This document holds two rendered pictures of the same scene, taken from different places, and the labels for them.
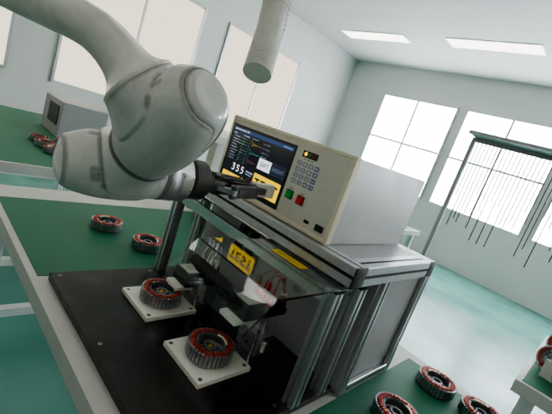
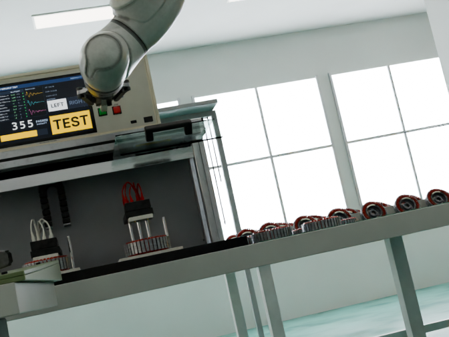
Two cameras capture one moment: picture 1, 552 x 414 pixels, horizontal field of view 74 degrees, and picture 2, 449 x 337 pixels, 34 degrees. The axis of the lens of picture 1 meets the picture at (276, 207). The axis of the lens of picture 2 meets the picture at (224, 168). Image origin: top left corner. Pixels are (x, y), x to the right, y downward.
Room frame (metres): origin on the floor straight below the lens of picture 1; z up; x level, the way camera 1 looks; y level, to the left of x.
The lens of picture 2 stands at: (-0.49, 1.33, 0.71)
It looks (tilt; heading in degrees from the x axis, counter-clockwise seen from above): 8 degrees up; 307
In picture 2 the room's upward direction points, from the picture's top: 12 degrees counter-clockwise
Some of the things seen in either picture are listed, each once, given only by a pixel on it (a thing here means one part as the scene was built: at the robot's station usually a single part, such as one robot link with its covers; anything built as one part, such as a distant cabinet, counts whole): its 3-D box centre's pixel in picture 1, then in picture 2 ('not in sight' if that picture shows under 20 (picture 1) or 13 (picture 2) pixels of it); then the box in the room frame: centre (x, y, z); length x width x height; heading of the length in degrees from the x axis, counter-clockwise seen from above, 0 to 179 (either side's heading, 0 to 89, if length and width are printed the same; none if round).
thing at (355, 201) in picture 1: (319, 181); (75, 120); (1.08, -0.09, 1.22); 0.44 x 0.39 x 0.20; 49
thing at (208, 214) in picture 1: (240, 236); (81, 172); (0.92, 0.06, 1.03); 0.62 x 0.01 x 0.03; 49
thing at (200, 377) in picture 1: (207, 356); (149, 256); (0.77, 0.04, 0.78); 0.15 x 0.15 x 0.01; 49
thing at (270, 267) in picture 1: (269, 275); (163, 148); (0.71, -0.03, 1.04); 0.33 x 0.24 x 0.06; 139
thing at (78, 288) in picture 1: (184, 330); (101, 273); (0.86, 0.12, 0.76); 0.64 x 0.47 x 0.02; 49
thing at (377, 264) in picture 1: (301, 218); (78, 162); (1.09, -0.08, 1.09); 0.68 x 0.44 x 0.05; 49
